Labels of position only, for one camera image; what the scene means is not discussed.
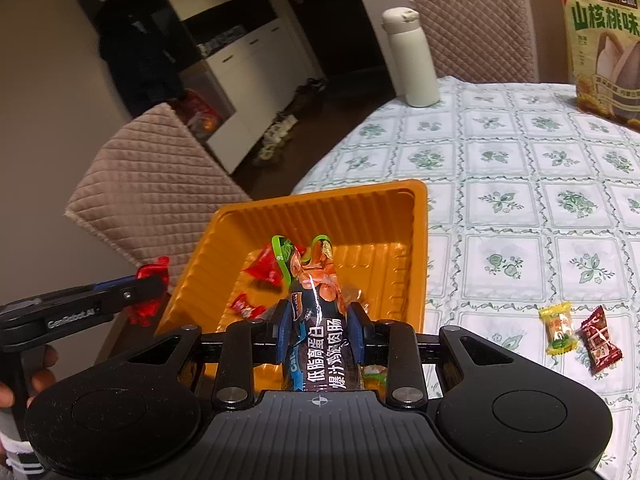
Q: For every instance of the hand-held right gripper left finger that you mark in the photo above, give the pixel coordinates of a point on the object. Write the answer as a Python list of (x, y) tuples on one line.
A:
[(283, 327)]

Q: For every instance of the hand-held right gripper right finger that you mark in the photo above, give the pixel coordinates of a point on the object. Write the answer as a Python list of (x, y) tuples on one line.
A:
[(356, 330)]

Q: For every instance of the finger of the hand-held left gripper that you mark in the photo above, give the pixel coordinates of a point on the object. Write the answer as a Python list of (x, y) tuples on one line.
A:
[(142, 291)]

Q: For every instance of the red candy wrapper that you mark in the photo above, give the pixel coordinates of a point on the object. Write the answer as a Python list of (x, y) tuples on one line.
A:
[(265, 268), (152, 267)]

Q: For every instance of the dark sausage packet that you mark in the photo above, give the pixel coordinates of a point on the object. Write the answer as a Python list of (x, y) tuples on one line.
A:
[(320, 340)]

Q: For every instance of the orange plastic tray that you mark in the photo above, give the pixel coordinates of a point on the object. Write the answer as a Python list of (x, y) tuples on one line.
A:
[(350, 220)]

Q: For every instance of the person's left hand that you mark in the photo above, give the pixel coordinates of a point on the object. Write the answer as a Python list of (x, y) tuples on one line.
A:
[(44, 372)]

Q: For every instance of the brown candy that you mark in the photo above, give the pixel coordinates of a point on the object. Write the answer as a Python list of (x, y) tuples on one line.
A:
[(356, 294)]

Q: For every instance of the green candy wrapper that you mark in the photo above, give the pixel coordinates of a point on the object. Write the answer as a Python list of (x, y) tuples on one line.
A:
[(375, 376)]

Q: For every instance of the green-edged snack packet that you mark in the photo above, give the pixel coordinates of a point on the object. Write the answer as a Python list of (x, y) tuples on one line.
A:
[(282, 255)]

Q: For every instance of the quilted beige chair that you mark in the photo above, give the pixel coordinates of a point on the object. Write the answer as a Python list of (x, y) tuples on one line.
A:
[(155, 185), (475, 30)]

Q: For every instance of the red printed bag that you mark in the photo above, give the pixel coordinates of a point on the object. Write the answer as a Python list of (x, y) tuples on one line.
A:
[(200, 112)]

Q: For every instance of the green floral tablecloth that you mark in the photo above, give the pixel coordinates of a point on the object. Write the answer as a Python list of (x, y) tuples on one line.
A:
[(500, 200)]

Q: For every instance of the pile of shoes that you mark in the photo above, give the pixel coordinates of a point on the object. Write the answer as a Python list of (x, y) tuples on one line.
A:
[(280, 130)]

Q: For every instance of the yellow-green candy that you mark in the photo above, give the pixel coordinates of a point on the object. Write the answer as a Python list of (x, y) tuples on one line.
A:
[(557, 327)]

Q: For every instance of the dark hanging jacket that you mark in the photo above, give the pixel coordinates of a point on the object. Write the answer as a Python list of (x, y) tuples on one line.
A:
[(135, 65)]

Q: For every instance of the white cabinet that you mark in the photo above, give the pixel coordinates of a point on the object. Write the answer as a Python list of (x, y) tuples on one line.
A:
[(250, 75)]

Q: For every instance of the dark red candy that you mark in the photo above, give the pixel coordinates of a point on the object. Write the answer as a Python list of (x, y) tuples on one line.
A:
[(600, 342)]

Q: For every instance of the white insulated bottle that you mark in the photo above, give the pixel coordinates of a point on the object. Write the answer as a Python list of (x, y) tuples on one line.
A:
[(411, 60)]

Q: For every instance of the cardboard box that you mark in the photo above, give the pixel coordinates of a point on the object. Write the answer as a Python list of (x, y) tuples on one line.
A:
[(547, 30)]

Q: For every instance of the large green-yellow snack bag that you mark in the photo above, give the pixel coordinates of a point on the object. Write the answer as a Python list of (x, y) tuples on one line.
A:
[(607, 50)]

